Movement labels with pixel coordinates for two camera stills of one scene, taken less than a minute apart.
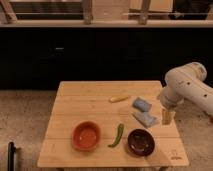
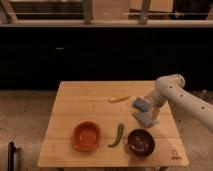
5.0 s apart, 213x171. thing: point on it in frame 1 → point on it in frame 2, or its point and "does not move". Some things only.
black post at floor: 10,156 does not move
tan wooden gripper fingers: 167,116 → 155,112
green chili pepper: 120,132 does not move
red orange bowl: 86,135 does not move
